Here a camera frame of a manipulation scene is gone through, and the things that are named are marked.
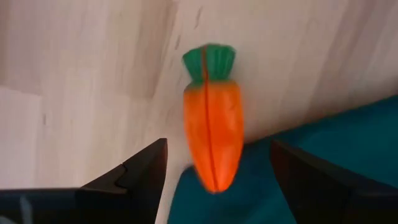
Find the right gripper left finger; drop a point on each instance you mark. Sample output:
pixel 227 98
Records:
pixel 93 205

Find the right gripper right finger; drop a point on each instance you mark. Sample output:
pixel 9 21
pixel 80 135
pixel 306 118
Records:
pixel 335 196

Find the orange toy carrot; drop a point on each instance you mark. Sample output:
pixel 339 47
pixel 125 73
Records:
pixel 214 124

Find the dark green cloth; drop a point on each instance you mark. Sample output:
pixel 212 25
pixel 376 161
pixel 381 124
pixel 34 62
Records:
pixel 342 140

